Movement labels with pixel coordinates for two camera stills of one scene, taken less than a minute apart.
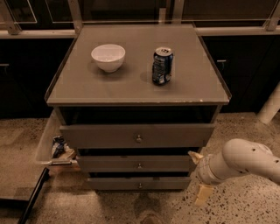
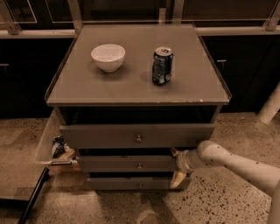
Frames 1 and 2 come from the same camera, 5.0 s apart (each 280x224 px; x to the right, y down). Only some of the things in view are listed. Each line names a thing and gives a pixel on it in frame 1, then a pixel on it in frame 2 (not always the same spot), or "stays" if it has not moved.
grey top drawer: x=135 y=136 stays
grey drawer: x=135 y=164 stays
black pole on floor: x=31 y=202 stays
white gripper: x=203 y=170 -> x=181 y=161
